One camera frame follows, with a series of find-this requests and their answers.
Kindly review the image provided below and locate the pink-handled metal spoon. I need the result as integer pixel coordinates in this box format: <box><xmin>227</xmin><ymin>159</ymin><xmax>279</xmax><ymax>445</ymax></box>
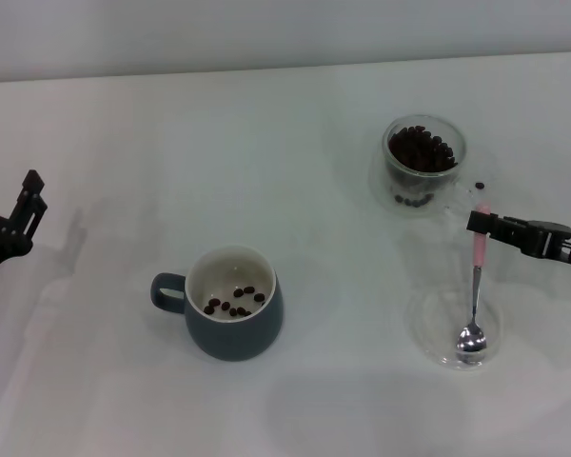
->
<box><xmin>456</xmin><ymin>202</ymin><xmax>492</xmax><ymax>367</ymax></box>

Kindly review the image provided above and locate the scooped coffee beans batch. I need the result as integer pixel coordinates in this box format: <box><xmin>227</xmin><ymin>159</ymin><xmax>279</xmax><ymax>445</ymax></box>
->
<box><xmin>203</xmin><ymin>285</ymin><xmax>267</xmax><ymax>318</ymax></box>

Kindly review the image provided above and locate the dark teal ceramic mug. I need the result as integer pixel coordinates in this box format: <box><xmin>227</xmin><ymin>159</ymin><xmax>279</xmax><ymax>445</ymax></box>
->
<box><xmin>150</xmin><ymin>242</ymin><xmax>285</xmax><ymax>362</ymax></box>

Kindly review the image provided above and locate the coffee bean pile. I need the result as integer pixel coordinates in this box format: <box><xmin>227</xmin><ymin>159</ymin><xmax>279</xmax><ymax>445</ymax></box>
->
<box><xmin>388</xmin><ymin>125</ymin><xmax>458</xmax><ymax>209</ymax></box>

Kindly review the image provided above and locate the clear glass saucer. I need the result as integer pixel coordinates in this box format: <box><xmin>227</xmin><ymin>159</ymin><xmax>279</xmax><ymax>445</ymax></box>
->
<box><xmin>406</xmin><ymin>285</ymin><xmax>503</xmax><ymax>372</ymax></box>

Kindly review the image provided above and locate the clear double-wall glass cup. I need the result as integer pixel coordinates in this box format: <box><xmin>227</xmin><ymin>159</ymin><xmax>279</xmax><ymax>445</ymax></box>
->
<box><xmin>368</xmin><ymin>113</ymin><xmax>477</xmax><ymax>219</ymax></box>

